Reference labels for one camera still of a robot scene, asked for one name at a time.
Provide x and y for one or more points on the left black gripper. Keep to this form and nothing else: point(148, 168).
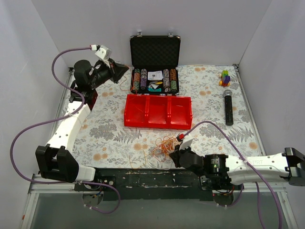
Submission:
point(114, 71)

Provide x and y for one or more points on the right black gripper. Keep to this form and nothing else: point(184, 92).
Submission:
point(176, 155)

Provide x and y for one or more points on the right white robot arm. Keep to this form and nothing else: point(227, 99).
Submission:
point(223, 172)

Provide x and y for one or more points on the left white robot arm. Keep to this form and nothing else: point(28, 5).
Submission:
point(55, 160)

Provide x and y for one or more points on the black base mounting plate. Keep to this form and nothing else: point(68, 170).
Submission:
point(149, 184)

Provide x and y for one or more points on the white card deck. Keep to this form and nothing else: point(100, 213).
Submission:
point(155, 76)

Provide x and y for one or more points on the black poker chip case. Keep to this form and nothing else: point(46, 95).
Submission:
point(155, 53)

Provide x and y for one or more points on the floral patterned table mat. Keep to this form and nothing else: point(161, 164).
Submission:
point(105, 142)

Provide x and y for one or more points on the red plastic compartment tray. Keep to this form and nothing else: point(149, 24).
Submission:
point(155, 111)

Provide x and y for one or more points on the black handheld microphone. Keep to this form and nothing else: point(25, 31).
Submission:
point(228, 107)

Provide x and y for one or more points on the colourful toy block figure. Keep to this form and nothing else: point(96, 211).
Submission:
point(224, 79)

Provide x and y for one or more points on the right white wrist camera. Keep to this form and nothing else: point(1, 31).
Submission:
point(185, 141)

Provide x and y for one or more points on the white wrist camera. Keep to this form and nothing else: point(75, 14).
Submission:
point(103, 52)
point(185, 141)

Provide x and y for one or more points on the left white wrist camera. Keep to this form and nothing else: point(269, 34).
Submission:
point(103, 52)

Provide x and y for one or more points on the aluminium front rail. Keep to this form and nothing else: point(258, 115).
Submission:
point(153, 199)

